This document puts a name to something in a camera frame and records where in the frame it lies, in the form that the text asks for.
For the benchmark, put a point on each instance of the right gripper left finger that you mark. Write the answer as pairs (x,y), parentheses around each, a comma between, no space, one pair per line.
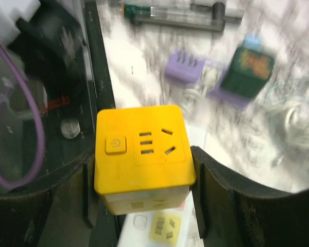
(58,209)

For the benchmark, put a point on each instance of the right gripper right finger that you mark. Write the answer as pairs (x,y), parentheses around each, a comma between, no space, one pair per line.
(232,210)

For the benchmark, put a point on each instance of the white multicolour power strip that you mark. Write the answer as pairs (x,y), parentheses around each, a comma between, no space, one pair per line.
(170,227)

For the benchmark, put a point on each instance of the yellow cube socket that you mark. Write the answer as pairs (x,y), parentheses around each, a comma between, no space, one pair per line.
(143,159)

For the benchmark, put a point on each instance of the dark green cube socket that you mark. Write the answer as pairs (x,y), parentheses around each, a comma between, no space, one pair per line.
(248,72)

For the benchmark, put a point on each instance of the purple USB power strip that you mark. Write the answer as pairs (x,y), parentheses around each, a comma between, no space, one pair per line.
(186,69)

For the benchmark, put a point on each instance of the light blue charger plug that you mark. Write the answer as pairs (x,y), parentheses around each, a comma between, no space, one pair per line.
(251,41)

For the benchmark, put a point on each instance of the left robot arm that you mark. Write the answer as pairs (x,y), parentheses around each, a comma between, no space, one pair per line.
(48,38)

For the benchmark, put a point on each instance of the black metal base rail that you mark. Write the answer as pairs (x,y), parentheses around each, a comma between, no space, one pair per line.
(39,135)

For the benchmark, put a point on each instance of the green handled screwdriver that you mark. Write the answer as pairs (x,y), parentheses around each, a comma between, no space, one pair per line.
(130,10)

